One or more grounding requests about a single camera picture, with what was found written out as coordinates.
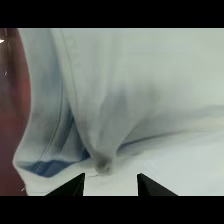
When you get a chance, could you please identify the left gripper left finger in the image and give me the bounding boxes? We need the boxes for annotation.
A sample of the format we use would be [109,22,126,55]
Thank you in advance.
[45,172,86,197]

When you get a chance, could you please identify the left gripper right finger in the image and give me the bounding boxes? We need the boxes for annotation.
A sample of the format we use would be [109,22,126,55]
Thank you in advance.
[136,172,178,197]

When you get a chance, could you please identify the white shirt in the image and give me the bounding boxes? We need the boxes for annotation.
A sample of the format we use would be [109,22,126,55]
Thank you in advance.
[12,27,224,197]

